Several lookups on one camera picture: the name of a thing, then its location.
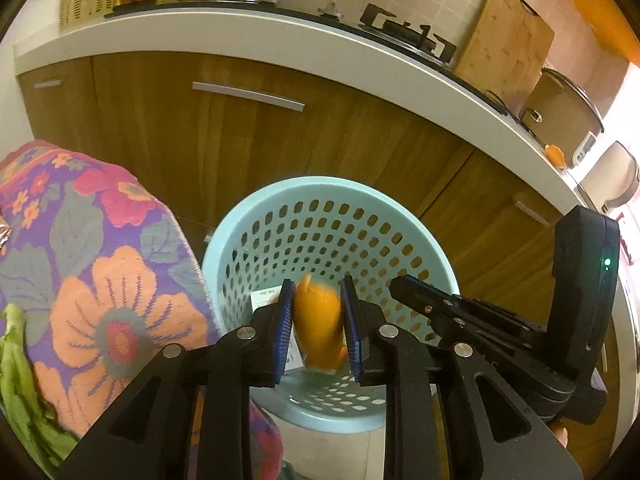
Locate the person's right hand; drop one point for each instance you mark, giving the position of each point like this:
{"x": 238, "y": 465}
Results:
{"x": 562, "y": 434}

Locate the green leafy vegetable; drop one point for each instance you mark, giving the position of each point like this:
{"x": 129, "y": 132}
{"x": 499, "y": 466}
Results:
{"x": 20, "y": 375}

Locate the beige perforated utensil holder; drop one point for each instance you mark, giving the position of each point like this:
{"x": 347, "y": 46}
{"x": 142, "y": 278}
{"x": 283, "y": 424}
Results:
{"x": 87, "y": 2}

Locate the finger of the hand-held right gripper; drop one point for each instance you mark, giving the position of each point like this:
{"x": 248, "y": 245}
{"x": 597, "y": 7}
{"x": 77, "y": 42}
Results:
{"x": 426, "y": 286}
{"x": 425, "y": 310}

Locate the beige rice cooker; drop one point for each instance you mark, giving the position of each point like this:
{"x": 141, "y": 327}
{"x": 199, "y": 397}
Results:
{"x": 560, "y": 115}

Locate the light blue perforated basket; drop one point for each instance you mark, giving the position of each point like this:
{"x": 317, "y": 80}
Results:
{"x": 330, "y": 230}

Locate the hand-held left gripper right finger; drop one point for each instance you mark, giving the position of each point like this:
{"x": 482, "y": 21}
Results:
{"x": 352, "y": 332}

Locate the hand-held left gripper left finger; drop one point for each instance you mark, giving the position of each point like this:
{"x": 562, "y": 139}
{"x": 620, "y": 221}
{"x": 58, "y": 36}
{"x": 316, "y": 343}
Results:
{"x": 285, "y": 332}

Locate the wooden kitchen cabinet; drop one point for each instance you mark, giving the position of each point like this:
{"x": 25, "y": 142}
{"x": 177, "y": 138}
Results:
{"x": 150, "y": 125}

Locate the orange wall cabinet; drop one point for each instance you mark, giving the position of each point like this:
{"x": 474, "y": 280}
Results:
{"x": 612, "y": 5}

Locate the black glass gas stove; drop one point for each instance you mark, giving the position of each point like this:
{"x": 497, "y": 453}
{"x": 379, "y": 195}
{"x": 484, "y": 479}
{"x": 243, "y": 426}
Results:
{"x": 310, "y": 15}

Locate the orange and white carton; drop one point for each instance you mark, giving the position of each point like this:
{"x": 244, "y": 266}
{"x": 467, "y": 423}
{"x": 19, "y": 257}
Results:
{"x": 265, "y": 300}

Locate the bamboo cutting board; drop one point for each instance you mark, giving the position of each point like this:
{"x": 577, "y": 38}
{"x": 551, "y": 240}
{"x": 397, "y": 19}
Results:
{"x": 505, "y": 42}

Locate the red snack wrapper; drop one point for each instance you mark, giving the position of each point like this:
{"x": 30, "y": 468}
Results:
{"x": 3, "y": 240}

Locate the orange fruit piece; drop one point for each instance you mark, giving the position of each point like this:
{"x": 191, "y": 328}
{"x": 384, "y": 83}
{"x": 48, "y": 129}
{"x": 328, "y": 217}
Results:
{"x": 556, "y": 155}

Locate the white kitchen appliance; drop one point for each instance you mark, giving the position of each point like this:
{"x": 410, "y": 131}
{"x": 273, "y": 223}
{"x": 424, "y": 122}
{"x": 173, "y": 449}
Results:
{"x": 612, "y": 175}

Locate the floral tablecloth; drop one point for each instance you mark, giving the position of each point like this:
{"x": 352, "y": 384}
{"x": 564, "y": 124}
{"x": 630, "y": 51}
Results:
{"x": 110, "y": 280}

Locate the orange peel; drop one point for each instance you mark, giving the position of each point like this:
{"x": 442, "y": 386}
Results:
{"x": 317, "y": 320}

